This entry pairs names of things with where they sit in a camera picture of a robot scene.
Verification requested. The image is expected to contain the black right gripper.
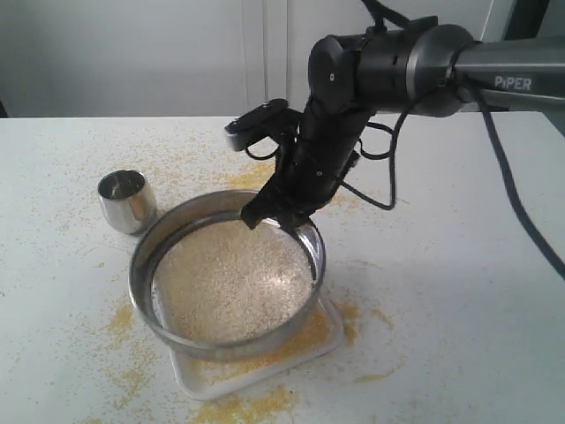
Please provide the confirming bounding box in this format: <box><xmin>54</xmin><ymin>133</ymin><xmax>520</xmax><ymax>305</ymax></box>
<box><xmin>241</xmin><ymin>135</ymin><xmax>358</xmax><ymax>232</ymax></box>

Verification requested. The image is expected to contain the yellow and white grain mix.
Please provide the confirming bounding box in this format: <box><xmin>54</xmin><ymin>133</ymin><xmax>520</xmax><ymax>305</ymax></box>
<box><xmin>154</xmin><ymin>220</ymin><xmax>313</xmax><ymax>343</ymax></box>

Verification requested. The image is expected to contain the round steel mesh sieve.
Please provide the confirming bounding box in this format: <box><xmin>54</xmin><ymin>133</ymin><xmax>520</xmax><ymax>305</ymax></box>
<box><xmin>128</xmin><ymin>190</ymin><xmax>326</xmax><ymax>361</ymax></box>

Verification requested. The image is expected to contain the stainless steel cup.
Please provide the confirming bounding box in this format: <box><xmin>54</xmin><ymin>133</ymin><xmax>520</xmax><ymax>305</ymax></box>
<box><xmin>97</xmin><ymin>169</ymin><xmax>157</xmax><ymax>235</ymax></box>

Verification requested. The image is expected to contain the yellow sieved millet in tray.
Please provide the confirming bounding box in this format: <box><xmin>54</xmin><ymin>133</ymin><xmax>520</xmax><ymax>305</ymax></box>
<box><xmin>171</xmin><ymin>297</ymin><xmax>343</xmax><ymax>385</ymax></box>

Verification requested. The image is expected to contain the white square plastic tray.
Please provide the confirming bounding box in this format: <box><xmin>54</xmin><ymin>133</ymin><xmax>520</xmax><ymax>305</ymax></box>
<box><xmin>169</xmin><ymin>293</ymin><xmax>344</xmax><ymax>401</ymax></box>

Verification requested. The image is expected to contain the white cabinet behind table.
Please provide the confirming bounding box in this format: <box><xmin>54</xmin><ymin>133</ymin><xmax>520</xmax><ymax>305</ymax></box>
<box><xmin>0</xmin><ymin>0</ymin><xmax>518</xmax><ymax>118</ymax></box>

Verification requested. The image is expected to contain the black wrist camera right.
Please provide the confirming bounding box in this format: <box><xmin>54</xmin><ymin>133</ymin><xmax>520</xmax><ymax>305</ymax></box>
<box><xmin>224</xmin><ymin>98</ymin><xmax>302</xmax><ymax>152</ymax></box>

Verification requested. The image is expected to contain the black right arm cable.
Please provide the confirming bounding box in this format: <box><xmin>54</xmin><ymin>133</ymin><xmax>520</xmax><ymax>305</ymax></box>
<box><xmin>245</xmin><ymin>0</ymin><xmax>565</xmax><ymax>279</ymax></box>

